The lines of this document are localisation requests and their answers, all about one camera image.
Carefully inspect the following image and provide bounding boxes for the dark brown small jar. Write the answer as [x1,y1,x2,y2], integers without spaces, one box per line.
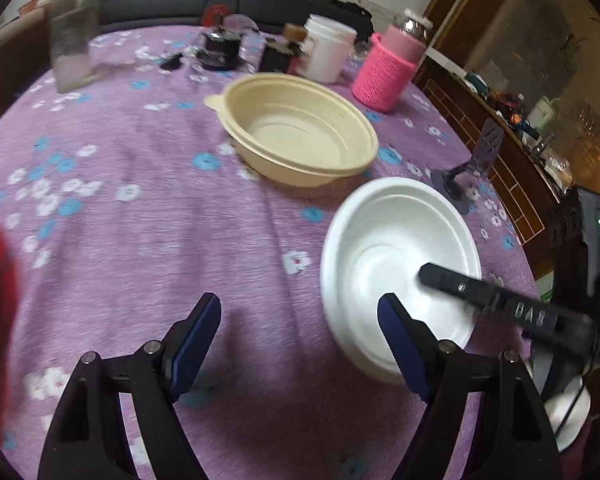
[259,22,308,76]

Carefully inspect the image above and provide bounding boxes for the white container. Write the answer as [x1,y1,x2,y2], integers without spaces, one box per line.
[527,96,556,133]

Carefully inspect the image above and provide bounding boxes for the glass jar with green lid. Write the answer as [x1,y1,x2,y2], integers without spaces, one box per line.
[49,0,103,93]

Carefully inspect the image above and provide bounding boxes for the white round object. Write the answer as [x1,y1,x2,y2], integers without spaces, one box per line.
[542,375,592,453]

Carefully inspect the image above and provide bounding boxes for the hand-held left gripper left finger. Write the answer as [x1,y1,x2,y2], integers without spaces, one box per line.
[37,292,222,480]

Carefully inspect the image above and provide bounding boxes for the pink flask with knitted sleeve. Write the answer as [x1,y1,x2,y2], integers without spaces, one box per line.
[351,8,433,113]

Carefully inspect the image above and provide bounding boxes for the black sofa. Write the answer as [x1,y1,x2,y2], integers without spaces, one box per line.
[97,0,376,46]

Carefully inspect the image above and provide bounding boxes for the small black jar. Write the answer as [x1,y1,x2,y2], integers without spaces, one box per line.
[200,25,246,71]

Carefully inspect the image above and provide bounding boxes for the red round object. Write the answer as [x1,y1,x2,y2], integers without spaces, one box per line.
[203,2,231,23]

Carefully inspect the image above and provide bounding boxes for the purple floral tablecloth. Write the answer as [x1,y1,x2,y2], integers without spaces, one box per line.
[0,24,548,480]

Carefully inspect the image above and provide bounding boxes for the wooden cabinet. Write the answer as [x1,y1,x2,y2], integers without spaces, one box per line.
[412,0,600,281]

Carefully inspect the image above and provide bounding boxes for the grey phone stand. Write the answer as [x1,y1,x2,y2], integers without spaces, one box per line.
[430,117,506,216]

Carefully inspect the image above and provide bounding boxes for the cream ribbed plastic bowl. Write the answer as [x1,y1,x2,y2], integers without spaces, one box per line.
[203,72,379,188]

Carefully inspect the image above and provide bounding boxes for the white plastic jar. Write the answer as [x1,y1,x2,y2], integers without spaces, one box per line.
[300,14,358,84]

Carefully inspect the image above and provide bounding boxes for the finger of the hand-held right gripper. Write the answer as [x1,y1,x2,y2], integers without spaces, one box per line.
[418,262,600,356]

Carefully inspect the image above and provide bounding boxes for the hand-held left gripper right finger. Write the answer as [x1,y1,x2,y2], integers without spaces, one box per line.
[377,294,563,480]

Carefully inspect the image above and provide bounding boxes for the brown chair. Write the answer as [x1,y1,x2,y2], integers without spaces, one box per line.
[0,15,53,131]

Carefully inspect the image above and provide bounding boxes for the white foam bowl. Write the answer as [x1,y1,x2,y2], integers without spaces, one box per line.
[320,176,482,386]

